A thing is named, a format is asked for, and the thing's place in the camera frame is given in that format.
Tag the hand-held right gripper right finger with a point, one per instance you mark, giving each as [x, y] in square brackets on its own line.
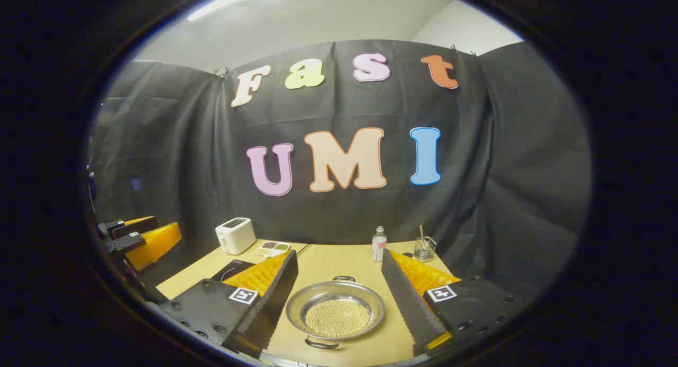
[405, 298]

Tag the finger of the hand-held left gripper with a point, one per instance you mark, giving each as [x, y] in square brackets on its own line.
[156, 242]
[124, 226]

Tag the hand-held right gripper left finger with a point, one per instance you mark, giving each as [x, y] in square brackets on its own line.
[275, 293]

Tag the stainless steel pot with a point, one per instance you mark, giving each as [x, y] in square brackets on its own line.
[302, 306]

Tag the black induction cooktop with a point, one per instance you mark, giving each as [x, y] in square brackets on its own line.
[233, 269]

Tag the pile of yellow beans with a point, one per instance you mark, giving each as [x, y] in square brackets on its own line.
[338, 318]

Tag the clear bottle with pink label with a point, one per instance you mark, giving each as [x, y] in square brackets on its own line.
[378, 248]

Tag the wooden stick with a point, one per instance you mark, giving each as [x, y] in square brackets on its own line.
[422, 234]

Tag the white toaster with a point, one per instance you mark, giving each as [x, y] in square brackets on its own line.
[235, 237]

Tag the black backdrop cloth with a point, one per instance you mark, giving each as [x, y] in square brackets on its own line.
[344, 224]

